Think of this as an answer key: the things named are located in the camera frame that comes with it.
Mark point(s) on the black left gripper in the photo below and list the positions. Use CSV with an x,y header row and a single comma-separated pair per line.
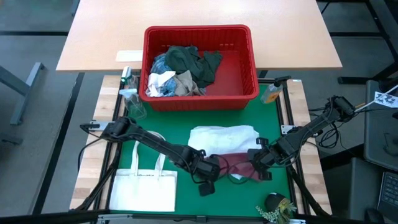
x,y
205,168

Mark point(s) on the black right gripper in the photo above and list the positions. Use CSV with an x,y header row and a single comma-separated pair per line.
x,y
273,152

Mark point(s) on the maroon garment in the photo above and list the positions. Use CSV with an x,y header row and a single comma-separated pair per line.
x,y
239,165

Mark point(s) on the white button shirt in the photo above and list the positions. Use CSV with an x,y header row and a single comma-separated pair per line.
x,y
224,140

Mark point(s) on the blue patterned garment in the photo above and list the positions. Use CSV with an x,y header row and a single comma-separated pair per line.
x,y
169,87

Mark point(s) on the white t-shirt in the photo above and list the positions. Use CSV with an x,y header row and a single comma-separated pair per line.
x,y
158,81

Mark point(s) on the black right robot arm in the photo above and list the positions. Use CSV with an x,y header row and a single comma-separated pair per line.
x,y
314,124

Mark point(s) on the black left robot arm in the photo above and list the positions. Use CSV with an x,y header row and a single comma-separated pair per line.
x,y
155,143

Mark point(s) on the red plastic laundry bin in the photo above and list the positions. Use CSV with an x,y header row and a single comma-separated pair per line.
x,y
237,77

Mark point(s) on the succulent plant in dark pot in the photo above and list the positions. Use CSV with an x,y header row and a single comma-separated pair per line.
x,y
275,202

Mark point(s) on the cream folded cloth pile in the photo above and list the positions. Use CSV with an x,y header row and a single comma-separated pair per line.
x,y
143,193

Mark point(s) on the orange label pump bottle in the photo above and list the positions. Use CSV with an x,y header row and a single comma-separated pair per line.
x,y
271,93

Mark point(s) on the beige garment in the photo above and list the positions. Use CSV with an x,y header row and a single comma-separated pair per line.
x,y
186,84

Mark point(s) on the clear spray bottle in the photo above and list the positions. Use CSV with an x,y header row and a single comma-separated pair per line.
x,y
135,107

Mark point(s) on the dark grey side desk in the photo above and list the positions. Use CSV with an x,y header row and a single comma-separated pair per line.
x,y
381,137

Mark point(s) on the black keyboard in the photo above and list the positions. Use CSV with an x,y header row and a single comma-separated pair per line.
x,y
388,196

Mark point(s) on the dark green garment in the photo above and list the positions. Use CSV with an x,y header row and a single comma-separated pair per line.
x,y
191,62

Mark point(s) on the clear bottle green cap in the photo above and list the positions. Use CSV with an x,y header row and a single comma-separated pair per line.
x,y
129,77

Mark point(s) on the white fiducial marker tag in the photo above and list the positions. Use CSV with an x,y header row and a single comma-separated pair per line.
x,y
385,99

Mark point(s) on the white desk grommet plate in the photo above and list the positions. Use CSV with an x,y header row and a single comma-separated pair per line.
x,y
129,56

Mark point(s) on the light wooden desk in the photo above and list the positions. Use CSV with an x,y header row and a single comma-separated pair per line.
x,y
202,12

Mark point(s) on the grey metal desk leg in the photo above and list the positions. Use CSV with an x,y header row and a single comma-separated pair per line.
x,y
25,90

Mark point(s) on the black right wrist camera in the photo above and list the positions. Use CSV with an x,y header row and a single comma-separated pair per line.
x,y
262,141

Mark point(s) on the black aluminium rig frame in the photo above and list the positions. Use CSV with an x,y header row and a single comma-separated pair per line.
x,y
233,220

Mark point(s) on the grey metal frame bracket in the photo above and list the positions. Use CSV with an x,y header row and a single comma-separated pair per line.
x,y
286,129
99,125

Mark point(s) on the silver metal rail plate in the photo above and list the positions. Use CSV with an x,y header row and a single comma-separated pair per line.
x,y
300,221
115,218

